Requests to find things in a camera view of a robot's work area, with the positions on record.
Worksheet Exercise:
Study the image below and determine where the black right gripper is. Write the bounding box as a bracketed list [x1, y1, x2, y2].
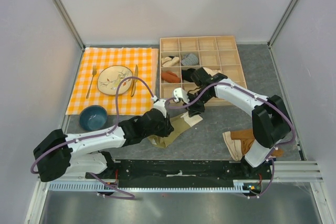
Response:
[182, 90, 213, 118]

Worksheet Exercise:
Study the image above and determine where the olive green white-band underwear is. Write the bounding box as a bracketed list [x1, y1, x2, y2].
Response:
[148, 112, 203, 148]

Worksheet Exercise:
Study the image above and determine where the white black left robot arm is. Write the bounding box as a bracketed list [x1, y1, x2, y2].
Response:
[31, 109, 174, 182]

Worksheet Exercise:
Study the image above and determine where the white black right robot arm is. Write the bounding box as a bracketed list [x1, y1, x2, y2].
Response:
[185, 68, 293, 179]

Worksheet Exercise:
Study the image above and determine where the rolled cream underwear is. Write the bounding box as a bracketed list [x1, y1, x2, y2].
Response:
[203, 67, 222, 76]

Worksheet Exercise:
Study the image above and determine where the rolled rust orange underwear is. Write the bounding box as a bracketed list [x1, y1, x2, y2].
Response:
[161, 71, 181, 83]

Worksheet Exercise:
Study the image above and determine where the rolled grey striped underwear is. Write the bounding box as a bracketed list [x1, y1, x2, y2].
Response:
[181, 53, 199, 66]

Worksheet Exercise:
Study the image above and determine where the beige cream underwear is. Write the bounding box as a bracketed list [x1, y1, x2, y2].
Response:
[223, 131, 240, 161]

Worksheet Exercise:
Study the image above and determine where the rolled beige black underwear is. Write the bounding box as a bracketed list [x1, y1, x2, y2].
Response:
[161, 56, 180, 67]

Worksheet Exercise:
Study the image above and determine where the brown orange underwear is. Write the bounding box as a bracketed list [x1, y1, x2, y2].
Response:
[230, 129, 285, 159]

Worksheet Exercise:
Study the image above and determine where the gold knife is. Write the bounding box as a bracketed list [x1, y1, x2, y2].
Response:
[131, 65, 139, 97]

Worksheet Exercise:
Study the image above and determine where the wooden compartment organizer box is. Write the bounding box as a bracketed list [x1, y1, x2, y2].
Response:
[157, 35, 247, 99]

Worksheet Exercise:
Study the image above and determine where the blue ceramic bowl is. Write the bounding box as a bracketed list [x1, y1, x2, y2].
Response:
[79, 105, 108, 132]

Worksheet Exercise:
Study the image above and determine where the floral ceramic plate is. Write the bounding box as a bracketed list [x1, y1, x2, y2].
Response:
[97, 66, 133, 95]

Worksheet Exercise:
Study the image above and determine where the gold fork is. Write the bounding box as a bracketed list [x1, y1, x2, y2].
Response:
[86, 65, 97, 99]

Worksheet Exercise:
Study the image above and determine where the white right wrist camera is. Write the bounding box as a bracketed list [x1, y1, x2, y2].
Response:
[173, 88, 190, 104]

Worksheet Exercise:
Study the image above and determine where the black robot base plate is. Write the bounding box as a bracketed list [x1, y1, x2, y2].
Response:
[97, 159, 271, 188]

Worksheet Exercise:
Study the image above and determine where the grey slotted cable duct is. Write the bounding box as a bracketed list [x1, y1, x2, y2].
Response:
[48, 181, 261, 193]

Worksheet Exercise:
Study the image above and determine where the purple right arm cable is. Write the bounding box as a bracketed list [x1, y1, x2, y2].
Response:
[164, 82, 297, 200]

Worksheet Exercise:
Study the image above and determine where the right aluminium frame post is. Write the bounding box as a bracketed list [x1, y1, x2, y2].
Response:
[267, 0, 300, 49]

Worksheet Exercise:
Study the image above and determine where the aluminium frame post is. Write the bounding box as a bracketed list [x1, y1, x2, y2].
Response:
[267, 0, 300, 49]
[52, 0, 86, 51]

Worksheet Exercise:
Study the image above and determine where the left aluminium frame post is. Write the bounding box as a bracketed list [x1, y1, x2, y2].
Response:
[52, 0, 86, 51]

